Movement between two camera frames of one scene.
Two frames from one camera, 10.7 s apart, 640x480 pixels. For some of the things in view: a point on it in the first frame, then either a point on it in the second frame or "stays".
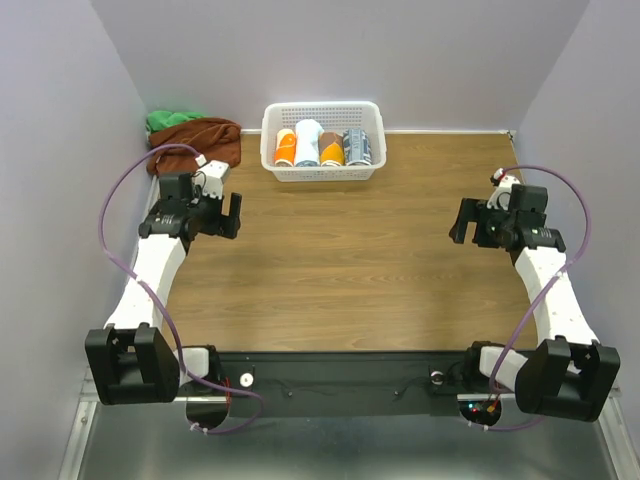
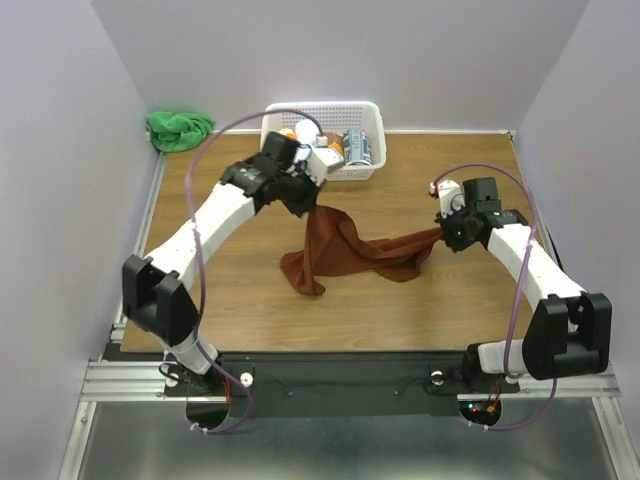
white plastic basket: x=332 y=116 stays
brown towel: x=212 y=138 to x=332 y=245
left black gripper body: x=208 y=214 to x=297 y=192
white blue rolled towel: x=306 y=142 stays
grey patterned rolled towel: x=356 y=149 stays
